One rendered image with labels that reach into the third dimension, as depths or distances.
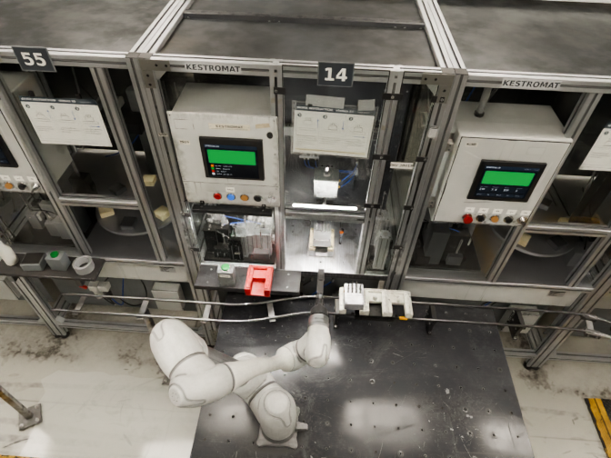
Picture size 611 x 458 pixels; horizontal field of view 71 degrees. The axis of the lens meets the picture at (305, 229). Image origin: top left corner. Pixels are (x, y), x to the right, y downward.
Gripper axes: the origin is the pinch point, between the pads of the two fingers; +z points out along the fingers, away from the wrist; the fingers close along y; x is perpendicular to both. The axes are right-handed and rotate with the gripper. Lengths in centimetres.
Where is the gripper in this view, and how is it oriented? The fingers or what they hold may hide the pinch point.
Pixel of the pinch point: (320, 279)
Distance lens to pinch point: 197.4
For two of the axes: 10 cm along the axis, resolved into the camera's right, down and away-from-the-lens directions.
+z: 0.6, -7.2, 6.9
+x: -10.0, -0.6, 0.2
